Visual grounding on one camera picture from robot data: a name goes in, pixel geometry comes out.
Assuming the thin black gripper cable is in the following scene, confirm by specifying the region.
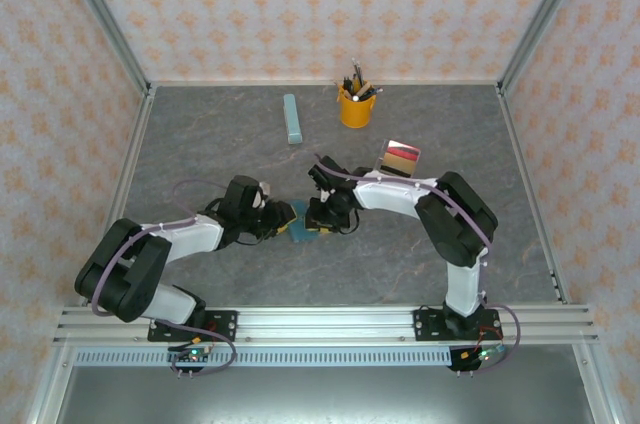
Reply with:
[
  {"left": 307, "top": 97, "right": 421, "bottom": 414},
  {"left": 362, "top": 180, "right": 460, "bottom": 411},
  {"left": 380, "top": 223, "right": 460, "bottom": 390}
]
[
  {"left": 342, "top": 207, "right": 362, "bottom": 236},
  {"left": 234, "top": 231, "right": 281, "bottom": 248}
]

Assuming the yellow pen cup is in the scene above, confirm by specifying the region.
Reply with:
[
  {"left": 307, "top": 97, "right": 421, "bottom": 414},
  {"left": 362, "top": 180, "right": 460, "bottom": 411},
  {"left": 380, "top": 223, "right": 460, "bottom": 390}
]
[{"left": 337, "top": 83, "right": 377, "bottom": 129}]

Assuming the long teal box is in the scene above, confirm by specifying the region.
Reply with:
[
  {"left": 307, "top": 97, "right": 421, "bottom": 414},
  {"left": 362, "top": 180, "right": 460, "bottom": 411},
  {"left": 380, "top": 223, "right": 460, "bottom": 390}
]
[{"left": 282, "top": 93, "right": 305, "bottom": 146}]

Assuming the short aluminium frame post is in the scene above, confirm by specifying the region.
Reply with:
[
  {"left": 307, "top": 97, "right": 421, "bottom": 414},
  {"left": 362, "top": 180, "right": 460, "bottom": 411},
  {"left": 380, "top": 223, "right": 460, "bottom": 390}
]
[
  {"left": 27, "top": 346, "right": 76, "bottom": 424},
  {"left": 572, "top": 343, "right": 619, "bottom": 424}
]

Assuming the aluminium table side rail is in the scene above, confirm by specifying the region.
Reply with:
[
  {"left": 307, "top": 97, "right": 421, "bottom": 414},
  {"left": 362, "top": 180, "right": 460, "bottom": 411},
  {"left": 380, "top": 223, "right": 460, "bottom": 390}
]
[
  {"left": 79, "top": 88, "right": 156, "bottom": 306},
  {"left": 495, "top": 86, "right": 571, "bottom": 305}
]

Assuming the grey metal sheet panel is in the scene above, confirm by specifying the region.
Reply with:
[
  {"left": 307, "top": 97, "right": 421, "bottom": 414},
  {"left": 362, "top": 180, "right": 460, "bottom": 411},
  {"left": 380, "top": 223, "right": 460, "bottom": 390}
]
[{"left": 54, "top": 366, "right": 599, "bottom": 424}]

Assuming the clear acrylic card box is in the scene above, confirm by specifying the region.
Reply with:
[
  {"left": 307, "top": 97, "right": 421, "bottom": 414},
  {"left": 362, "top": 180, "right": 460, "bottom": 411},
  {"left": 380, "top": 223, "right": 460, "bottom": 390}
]
[{"left": 373, "top": 139, "right": 423, "bottom": 179}]

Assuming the tan card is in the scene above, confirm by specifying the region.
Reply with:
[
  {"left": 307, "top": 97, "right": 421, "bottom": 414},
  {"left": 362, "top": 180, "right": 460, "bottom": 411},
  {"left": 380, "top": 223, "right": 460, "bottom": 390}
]
[{"left": 378, "top": 154, "right": 417, "bottom": 170}]

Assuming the small green circuit board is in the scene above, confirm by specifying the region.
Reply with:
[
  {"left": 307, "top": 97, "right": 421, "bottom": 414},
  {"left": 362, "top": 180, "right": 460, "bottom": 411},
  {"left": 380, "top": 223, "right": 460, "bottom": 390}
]
[
  {"left": 462, "top": 347, "right": 504, "bottom": 363},
  {"left": 169, "top": 349, "right": 209, "bottom": 363}
]

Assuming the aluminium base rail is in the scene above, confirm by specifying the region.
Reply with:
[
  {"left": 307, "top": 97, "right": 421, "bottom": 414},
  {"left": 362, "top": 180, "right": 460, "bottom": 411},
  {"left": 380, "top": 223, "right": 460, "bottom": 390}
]
[{"left": 52, "top": 306, "right": 600, "bottom": 345}]

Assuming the blue card holder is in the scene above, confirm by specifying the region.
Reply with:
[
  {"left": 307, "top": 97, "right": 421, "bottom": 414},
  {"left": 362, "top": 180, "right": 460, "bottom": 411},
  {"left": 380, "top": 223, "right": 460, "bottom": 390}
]
[{"left": 287, "top": 199, "right": 321, "bottom": 244}]

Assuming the thin black right gripper cable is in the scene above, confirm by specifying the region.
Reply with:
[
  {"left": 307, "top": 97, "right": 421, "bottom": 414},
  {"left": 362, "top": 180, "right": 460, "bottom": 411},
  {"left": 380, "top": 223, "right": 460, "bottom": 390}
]
[{"left": 342, "top": 207, "right": 362, "bottom": 236}]

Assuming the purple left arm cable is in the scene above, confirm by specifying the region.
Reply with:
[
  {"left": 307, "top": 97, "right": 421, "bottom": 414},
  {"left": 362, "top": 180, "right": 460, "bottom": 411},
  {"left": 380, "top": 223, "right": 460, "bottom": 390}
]
[{"left": 89, "top": 178, "right": 237, "bottom": 378}]

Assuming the thin aluminium table rail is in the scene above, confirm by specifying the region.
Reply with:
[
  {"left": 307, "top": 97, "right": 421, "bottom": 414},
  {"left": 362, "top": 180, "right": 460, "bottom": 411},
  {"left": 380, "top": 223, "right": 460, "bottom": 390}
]
[{"left": 149, "top": 79, "right": 501, "bottom": 89}]

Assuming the thin black left gripper cable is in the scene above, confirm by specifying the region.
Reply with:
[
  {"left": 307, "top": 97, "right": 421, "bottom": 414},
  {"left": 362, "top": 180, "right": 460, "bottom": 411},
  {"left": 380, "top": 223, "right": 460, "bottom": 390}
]
[{"left": 234, "top": 231, "right": 281, "bottom": 248}]

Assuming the slotted grey cable duct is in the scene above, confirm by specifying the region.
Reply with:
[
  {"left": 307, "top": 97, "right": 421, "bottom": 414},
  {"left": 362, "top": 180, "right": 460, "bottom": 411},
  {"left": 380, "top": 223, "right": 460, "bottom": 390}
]
[{"left": 74, "top": 347, "right": 466, "bottom": 368}]

